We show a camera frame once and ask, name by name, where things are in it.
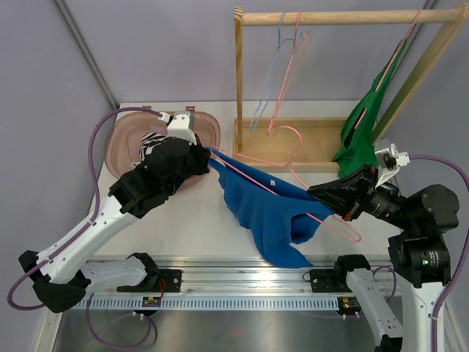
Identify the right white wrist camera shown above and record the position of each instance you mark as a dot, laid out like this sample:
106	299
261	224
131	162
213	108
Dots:
390	161

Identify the green tank top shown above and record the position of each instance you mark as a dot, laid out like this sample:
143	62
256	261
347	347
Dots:
356	148

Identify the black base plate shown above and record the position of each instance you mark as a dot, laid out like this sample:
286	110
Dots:
324	281
169	280

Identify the white slotted cable duct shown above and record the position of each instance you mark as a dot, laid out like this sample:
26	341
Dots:
213	303

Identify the aluminium mounting rail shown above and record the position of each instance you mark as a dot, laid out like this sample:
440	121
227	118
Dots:
256	273

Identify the pink wire hanger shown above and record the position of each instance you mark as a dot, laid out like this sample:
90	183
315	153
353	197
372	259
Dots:
287	164
374	97
297	43

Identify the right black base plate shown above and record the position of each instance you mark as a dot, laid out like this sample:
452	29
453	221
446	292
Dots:
324	281

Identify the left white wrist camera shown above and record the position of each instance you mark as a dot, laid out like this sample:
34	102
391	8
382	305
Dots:
180	125

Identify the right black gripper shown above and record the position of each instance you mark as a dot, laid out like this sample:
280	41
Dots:
345	195

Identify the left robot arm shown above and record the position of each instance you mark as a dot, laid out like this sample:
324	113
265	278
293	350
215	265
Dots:
131	198

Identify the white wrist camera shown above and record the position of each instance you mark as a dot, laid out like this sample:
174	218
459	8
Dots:
180	125
390	161

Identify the blue tank top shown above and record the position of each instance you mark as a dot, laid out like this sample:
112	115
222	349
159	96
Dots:
278	214

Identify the wooden clothes rack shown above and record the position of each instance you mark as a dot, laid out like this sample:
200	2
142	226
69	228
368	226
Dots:
321	135

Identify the pink plastic basin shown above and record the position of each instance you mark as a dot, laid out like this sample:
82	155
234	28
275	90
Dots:
122	153

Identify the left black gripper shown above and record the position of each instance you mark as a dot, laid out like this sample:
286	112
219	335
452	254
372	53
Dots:
202	155

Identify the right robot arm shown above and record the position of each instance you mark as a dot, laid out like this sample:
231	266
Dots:
419	257

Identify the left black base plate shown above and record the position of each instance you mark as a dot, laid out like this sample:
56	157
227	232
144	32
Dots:
169	280

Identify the black white striped tank top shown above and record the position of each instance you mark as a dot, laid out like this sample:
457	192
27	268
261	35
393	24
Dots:
149	142

